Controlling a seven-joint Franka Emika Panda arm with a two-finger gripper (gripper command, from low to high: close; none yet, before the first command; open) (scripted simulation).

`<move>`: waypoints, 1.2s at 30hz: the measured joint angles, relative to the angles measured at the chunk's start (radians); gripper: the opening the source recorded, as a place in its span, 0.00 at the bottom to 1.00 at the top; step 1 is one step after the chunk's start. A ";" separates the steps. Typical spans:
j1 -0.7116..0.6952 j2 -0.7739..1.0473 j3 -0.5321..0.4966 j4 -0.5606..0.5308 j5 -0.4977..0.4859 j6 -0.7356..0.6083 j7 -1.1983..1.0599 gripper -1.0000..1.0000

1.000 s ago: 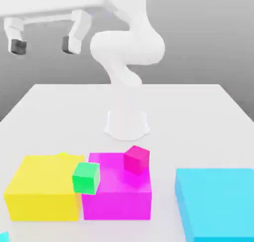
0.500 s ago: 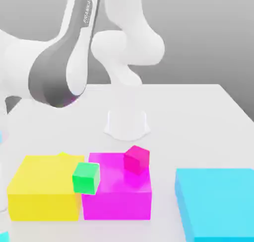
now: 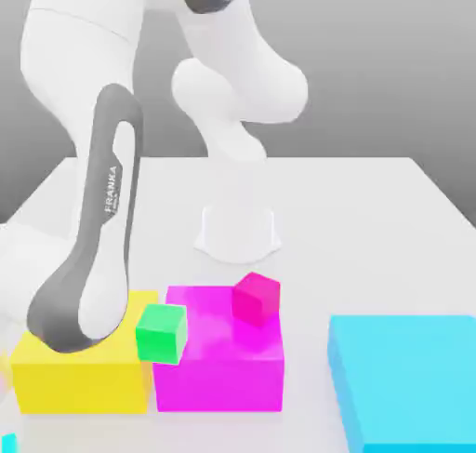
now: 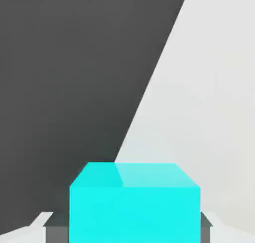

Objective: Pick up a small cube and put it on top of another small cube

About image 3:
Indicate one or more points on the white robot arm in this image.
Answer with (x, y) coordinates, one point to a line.
(93, 237)

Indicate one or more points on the small pink cube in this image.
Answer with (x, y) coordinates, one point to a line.
(254, 298)

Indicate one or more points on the small green cube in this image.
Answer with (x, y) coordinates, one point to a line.
(160, 334)

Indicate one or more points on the small cyan cube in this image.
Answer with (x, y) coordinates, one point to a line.
(7, 445)

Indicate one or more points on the large magenta box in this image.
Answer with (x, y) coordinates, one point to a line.
(219, 380)

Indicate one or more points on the large yellow box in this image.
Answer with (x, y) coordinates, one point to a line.
(74, 384)

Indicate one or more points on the large cyan box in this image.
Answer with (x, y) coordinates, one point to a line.
(409, 378)

